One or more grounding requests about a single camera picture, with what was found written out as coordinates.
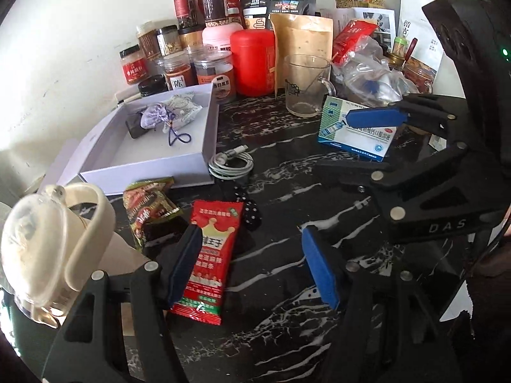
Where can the red goji packet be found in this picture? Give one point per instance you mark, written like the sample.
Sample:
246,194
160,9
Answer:
348,38

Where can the orange label clear jar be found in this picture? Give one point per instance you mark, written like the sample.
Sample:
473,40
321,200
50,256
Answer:
216,67

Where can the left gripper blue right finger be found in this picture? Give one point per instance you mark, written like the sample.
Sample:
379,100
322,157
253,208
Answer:
322,273

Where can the tall red label jar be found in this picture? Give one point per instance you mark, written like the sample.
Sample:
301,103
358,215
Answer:
185,11

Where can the pink jar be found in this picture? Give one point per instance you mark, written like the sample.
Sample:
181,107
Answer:
218,37

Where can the blue white medicine box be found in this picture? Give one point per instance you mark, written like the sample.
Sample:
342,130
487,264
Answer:
371,143

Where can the red canister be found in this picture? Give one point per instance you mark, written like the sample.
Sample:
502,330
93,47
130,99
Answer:
253,52

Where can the white paper shopping bag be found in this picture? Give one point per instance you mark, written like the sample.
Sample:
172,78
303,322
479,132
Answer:
427,55

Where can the cream electric kettle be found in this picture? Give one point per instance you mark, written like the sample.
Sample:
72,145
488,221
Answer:
52,243

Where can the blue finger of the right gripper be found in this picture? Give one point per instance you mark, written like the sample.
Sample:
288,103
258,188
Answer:
376,117
346,173

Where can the clear plastic bag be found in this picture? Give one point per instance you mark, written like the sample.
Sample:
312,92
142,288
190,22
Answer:
364,77

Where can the white open gift box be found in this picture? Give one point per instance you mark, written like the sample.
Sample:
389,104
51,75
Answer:
109,158

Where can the brown powder jar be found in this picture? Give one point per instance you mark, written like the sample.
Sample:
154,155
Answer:
148,42

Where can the black polka dot scrunchie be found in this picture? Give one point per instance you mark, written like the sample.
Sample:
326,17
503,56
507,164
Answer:
251,214

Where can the red label sauce jar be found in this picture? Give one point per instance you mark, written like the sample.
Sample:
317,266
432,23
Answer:
133,64

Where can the black lid dark jar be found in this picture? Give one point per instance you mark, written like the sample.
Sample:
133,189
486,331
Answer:
155,84

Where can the nutritious cereal packet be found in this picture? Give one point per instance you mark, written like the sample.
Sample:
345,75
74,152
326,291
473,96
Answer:
148,206

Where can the kraft paper pouch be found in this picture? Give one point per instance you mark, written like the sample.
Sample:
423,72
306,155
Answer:
300,35

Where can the tall dark label jar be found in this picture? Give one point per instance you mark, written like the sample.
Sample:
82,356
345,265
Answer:
214,12

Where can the black coffee pouch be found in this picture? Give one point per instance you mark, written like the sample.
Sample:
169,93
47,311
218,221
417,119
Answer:
256,12

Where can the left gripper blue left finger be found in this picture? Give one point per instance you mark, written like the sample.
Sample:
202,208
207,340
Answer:
184,258

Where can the red snack packet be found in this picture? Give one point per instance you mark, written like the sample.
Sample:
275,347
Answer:
203,295

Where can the gold jar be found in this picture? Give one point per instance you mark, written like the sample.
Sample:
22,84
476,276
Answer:
191,37

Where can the seed jar black lid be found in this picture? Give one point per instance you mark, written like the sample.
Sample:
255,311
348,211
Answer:
168,40

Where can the white printed pastry packet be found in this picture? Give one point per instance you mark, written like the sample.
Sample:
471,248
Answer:
185,107

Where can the glass mug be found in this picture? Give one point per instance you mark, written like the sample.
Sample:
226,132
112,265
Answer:
307,83

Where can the lavender drawstring pouch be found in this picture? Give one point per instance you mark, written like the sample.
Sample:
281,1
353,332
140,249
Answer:
155,115

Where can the chenpi spice jar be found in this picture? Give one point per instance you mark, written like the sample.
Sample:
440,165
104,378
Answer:
177,70

